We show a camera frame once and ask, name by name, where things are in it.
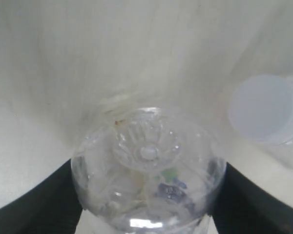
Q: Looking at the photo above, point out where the clear white label water bottle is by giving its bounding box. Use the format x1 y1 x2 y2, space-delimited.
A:
71 107 227 234

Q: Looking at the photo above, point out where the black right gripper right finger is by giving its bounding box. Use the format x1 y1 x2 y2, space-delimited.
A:
211 164 293 234

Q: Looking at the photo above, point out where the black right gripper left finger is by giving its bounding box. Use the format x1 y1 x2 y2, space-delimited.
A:
0 160 82 234

